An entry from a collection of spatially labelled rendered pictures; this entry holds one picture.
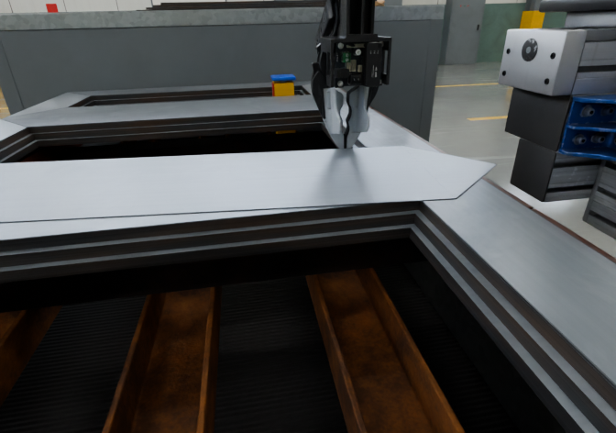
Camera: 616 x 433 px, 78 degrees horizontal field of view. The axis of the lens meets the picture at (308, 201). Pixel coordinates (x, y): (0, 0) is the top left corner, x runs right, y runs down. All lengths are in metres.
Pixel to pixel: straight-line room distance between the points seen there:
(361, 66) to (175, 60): 0.84
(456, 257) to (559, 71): 0.42
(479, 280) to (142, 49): 1.11
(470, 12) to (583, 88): 9.67
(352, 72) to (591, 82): 0.39
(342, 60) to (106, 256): 0.32
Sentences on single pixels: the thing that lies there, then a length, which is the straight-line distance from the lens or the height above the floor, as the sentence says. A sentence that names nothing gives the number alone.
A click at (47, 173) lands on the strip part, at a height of 0.85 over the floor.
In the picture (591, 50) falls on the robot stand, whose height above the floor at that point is 0.97.
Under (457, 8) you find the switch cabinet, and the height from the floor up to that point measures 1.20.
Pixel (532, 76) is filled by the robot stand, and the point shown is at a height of 0.93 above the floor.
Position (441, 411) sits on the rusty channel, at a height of 0.72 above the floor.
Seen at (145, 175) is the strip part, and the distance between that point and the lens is 0.50.
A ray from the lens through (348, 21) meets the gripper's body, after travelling 0.46.
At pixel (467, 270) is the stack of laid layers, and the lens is 0.32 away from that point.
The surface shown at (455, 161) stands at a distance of 0.51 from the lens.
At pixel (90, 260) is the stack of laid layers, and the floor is 0.83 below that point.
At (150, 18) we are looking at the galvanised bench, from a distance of 1.24.
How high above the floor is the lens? 1.01
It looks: 25 degrees down
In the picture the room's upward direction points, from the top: 1 degrees counter-clockwise
